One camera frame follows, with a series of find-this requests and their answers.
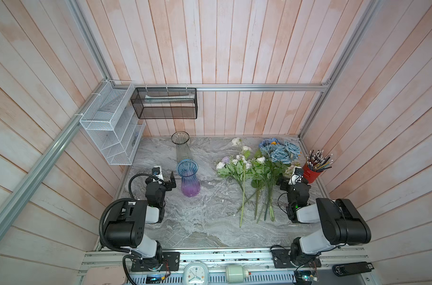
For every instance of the red pencil cup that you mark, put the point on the red pencil cup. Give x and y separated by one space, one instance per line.
309 174

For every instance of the clear grey glass vase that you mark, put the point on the clear grey glass vase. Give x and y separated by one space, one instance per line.
181 141

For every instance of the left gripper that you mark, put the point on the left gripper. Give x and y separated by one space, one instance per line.
169 183

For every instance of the pale green cylinder device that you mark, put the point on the pale green cylinder device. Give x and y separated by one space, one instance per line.
236 274

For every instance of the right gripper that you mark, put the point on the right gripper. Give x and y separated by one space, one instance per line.
285 183

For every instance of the pastel purple flower bunch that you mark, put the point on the pastel purple flower bunch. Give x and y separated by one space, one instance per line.
225 169

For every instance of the white flower stem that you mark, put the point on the white flower stem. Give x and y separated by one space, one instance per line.
241 165

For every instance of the white wire mesh shelf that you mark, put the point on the white wire mesh shelf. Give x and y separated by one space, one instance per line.
112 123

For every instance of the blue rose bunch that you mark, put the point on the blue rose bunch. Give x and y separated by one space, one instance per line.
279 156

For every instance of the green circuit board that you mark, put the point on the green circuit board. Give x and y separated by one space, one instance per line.
304 278

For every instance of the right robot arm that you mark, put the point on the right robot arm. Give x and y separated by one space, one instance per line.
340 222

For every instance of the white analog clock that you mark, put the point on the white analog clock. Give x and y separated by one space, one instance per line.
196 273

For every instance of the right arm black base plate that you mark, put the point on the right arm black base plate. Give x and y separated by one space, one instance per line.
281 259

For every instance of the black mesh basket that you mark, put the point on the black mesh basket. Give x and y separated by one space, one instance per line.
165 103

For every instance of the mixed blue pink bouquet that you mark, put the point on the mixed blue pink bouquet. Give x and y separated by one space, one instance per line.
258 171

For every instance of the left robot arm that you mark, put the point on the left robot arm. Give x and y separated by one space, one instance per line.
122 224

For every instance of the black remote device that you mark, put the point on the black remote device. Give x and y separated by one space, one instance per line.
343 270

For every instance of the blue purple glass vase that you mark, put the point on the blue purple glass vase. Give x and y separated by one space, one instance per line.
190 185

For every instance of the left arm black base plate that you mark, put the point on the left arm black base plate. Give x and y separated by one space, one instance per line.
163 261

